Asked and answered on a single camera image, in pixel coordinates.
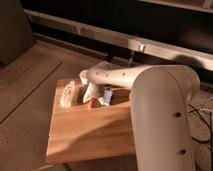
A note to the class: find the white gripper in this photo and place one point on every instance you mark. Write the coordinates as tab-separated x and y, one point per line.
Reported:
93	92

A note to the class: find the small red pepper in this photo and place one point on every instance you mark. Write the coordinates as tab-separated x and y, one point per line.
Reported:
91	103

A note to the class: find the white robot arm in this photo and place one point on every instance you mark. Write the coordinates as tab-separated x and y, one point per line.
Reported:
158	104

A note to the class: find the blue white small packet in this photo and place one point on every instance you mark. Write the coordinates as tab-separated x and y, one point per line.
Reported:
107	97

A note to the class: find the clear plastic bottle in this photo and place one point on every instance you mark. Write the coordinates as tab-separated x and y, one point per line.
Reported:
67	95

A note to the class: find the wooden cutting board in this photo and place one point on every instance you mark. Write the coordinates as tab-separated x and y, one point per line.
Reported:
79	133

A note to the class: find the dark chair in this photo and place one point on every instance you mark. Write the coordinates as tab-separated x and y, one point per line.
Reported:
16	35

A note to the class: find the white wall rail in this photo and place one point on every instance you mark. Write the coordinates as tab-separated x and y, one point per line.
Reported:
147	46

